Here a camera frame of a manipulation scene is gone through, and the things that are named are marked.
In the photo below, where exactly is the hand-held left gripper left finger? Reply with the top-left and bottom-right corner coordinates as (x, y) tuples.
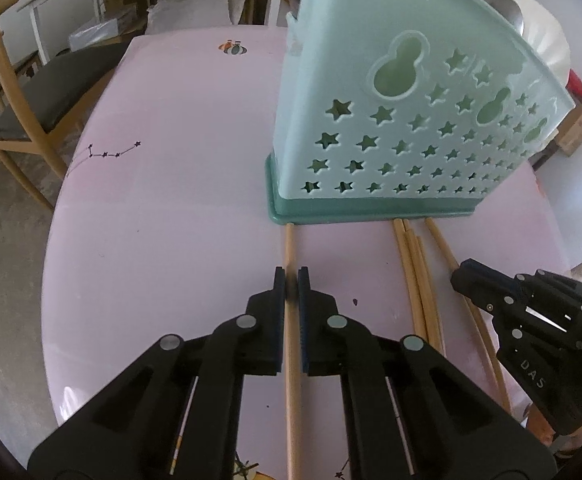
(27, 266), (288, 480)

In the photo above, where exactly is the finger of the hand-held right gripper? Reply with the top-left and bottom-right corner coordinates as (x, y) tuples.
(462, 257), (582, 312)
(450, 274), (582, 357)

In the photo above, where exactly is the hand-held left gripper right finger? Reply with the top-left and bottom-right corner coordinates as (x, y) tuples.
(297, 266), (558, 480)

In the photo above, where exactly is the wooden chopstick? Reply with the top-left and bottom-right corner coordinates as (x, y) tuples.
(415, 235), (445, 356)
(393, 218), (429, 343)
(283, 222), (304, 480)
(425, 217), (512, 413)
(403, 220), (438, 348)

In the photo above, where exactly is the white ceramic spoon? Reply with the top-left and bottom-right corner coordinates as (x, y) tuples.
(491, 0), (572, 83)

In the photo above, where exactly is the mint green utensil holder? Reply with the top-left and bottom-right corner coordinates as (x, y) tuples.
(265, 0), (576, 226)

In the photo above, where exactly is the large printed cardboard box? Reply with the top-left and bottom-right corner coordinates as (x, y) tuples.
(556, 105), (582, 156)

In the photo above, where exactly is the white sack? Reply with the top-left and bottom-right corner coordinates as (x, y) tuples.
(146, 0), (249, 36)

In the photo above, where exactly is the wooden chair with dark seat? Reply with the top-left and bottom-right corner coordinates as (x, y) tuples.
(0, 0), (132, 211)
(0, 50), (42, 116)

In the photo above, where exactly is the plastic wrapped flat box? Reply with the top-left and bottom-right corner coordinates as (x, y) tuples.
(68, 17), (136, 52)

